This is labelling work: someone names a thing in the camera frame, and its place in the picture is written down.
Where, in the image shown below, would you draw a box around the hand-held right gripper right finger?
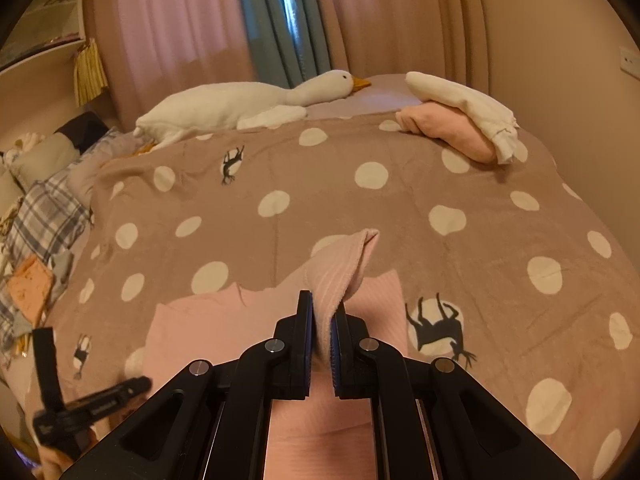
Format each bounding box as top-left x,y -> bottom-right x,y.
330,305 -> 576,480

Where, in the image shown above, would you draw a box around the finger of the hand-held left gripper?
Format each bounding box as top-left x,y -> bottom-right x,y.
62,376 -> 152,421
31,327 -> 66,413

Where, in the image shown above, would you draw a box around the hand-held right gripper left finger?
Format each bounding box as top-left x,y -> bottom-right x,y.
60,290 -> 317,480

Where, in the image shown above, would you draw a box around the pink knit sweater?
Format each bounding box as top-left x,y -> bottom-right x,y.
142,228 -> 408,480

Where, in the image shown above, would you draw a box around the blue plaid cloth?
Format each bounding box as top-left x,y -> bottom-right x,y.
0,280 -> 31,356

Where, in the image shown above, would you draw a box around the folded orange cloth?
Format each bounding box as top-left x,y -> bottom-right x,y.
11,255 -> 56,328

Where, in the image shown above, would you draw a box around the grey blue garment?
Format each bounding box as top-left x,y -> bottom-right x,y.
47,250 -> 76,306

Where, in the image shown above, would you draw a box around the polka dot blanket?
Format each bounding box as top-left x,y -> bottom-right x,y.
20,110 -> 638,480

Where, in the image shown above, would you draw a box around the plaid pillow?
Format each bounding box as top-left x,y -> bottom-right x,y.
5,170 -> 93,271

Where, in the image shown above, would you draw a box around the beige pillow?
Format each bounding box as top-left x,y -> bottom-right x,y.
10,135 -> 81,191

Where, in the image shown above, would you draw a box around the lilac ruffled pillow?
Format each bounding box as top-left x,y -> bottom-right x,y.
67,127 -> 146,196

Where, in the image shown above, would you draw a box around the small plush toys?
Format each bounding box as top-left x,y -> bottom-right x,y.
0,132 -> 43,166

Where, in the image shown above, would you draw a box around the dark pillow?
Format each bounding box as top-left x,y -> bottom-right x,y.
52,111 -> 111,153

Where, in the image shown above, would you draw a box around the folded pink garment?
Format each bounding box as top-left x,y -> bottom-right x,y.
395,101 -> 496,164

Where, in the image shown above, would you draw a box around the white goose plush toy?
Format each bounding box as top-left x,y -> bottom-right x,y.
133,69 -> 373,155

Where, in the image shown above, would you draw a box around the bed with lilac sheet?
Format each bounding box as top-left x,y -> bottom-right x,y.
305,74 -> 416,121

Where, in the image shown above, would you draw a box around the folded white garment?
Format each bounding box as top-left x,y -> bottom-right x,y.
405,71 -> 521,164

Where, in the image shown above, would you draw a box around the straw tassel hanging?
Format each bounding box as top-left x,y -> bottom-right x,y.
73,37 -> 109,108

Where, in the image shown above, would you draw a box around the blue curtain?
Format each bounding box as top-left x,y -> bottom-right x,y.
232,0 -> 333,88

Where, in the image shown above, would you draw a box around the pink curtain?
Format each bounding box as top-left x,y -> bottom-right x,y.
92,0 -> 261,126
305,0 -> 496,111

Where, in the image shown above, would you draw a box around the white wall shelf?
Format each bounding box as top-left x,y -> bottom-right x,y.
0,0 -> 93,78

